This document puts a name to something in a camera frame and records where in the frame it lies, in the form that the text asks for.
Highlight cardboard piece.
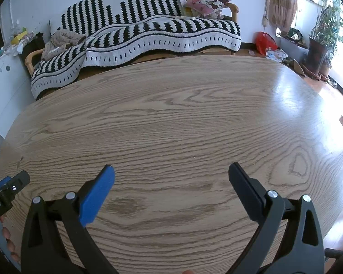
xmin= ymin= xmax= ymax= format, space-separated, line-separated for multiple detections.
xmin=286 ymin=58 xmax=307 ymax=77

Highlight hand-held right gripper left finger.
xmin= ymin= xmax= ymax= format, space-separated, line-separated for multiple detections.
xmin=21 ymin=165 xmax=118 ymax=274

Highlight red plastic bag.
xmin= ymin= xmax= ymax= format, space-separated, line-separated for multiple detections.
xmin=256 ymin=31 xmax=278 ymax=56

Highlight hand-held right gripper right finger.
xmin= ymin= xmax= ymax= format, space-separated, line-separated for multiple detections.
xmin=227 ymin=162 xmax=325 ymax=274

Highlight yellow toy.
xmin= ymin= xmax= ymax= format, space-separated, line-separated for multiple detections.
xmin=11 ymin=29 xmax=27 ymax=45

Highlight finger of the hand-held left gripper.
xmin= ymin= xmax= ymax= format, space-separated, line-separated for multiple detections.
xmin=0 ymin=171 xmax=31 ymax=199

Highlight patterned curtain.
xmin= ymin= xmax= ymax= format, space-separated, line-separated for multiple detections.
xmin=270 ymin=0 xmax=298 ymax=36

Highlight person's left hand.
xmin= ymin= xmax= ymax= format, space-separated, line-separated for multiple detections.
xmin=0 ymin=216 xmax=21 ymax=264

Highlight black white striped blanket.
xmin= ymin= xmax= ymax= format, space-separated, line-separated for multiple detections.
xmin=31 ymin=0 xmax=242 ymax=100

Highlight scattered papers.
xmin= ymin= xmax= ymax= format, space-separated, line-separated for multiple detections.
xmin=265 ymin=48 xmax=289 ymax=63

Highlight beige plush toy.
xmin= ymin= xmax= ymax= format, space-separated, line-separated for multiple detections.
xmin=41 ymin=30 xmax=88 ymax=62

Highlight wooden frame sofa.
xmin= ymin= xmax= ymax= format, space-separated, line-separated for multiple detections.
xmin=25 ymin=0 xmax=241 ymax=77

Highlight potted green plant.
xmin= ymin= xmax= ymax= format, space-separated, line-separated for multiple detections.
xmin=304 ymin=0 xmax=343 ymax=76

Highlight pink printed cushion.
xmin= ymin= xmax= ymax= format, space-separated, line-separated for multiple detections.
xmin=183 ymin=0 xmax=232 ymax=19

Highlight white cabinet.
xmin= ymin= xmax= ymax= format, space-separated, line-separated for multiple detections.
xmin=0 ymin=44 xmax=36 ymax=146

